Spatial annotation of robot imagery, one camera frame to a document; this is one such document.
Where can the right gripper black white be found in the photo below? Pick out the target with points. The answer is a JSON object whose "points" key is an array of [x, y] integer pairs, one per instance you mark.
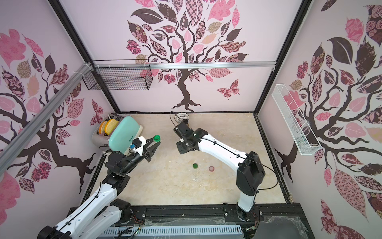
{"points": [[182, 140]]}

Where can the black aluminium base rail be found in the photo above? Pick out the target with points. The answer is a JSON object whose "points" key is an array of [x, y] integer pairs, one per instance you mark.
{"points": [[227, 213]]}

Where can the mint green toaster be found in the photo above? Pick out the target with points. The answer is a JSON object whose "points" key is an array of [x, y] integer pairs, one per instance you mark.
{"points": [[121, 138]]}

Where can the green paint jar with label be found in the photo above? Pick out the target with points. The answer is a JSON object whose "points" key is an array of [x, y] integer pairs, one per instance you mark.
{"points": [[156, 138]]}

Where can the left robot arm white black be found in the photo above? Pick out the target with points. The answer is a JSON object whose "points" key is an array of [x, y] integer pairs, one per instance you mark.
{"points": [[103, 209]]}

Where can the white slotted cable duct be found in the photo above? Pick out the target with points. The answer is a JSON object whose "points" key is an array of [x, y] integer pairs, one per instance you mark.
{"points": [[172, 231]]}

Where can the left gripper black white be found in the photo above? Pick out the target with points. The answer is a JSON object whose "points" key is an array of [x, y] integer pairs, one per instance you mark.
{"points": [[150, 151]]}

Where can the white wire wall shelf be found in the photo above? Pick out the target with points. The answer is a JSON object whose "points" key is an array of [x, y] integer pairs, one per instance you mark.
{"points": [[299, 127]]}

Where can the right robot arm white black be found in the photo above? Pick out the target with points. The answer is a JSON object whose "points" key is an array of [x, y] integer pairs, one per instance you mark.
{"points": [[249, 170]]}

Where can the black white patterned bowl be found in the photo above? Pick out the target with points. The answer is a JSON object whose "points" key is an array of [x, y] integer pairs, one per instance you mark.
{"points": [[180, 117]]}

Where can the black wire wall basket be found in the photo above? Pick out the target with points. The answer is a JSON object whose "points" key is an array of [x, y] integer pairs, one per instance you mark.
{"points": [[113, 77]]}

